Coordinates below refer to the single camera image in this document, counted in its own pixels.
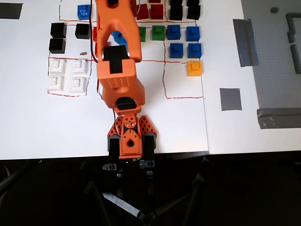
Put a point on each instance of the wrinkled grey tape strip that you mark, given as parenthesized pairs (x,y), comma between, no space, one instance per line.
(279,118)

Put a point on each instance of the grey square tape marker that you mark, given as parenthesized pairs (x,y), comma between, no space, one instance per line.
(231,99)

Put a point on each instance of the green lego block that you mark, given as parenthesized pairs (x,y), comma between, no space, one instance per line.
(142,34)
(158,33)

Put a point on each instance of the small brown scrap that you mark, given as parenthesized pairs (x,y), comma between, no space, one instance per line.
(83,53)

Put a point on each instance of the grey lego wall piece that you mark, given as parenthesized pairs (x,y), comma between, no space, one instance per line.
(295,58)
(291,26)

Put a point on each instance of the black tripod stand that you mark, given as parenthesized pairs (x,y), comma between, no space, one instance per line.
(145,217)

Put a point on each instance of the yellow lego block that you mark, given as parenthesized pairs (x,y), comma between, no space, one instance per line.
(194,69)

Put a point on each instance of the orange robot arm base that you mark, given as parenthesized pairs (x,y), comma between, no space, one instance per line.
(130,150)

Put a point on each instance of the blue lego block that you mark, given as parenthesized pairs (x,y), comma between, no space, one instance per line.
(194,50)
(174,32)
(176,50)
(192,34)
(84,12)

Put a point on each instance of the grey lego baseplate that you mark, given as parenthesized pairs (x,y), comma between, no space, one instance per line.
(270,77)

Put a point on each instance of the black table clamp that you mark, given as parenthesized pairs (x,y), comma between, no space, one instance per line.
(149,146)
(113,148)

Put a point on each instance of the black metal pole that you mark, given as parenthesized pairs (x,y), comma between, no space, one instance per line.
(11,180)

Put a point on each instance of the black tape patch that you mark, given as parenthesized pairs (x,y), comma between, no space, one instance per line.
(10,10)

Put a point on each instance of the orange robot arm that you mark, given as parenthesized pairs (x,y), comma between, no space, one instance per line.
(116,80)

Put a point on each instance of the long grey tape strip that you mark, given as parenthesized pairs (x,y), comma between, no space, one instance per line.
(245,42)

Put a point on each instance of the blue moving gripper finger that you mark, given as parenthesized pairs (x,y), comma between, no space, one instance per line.
(117,39)

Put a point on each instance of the black lego block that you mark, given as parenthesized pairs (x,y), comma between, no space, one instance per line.
(82,31)
(193,13)
(176,2)
(57,45)
(193,2)
(176,13)
(58,30)

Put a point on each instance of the small dark grey brick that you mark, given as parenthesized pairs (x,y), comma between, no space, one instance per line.
(274,10)

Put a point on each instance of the white lego block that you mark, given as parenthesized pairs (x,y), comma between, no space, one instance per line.
(79,66)
(57,66)
(55,83)
(77,84)

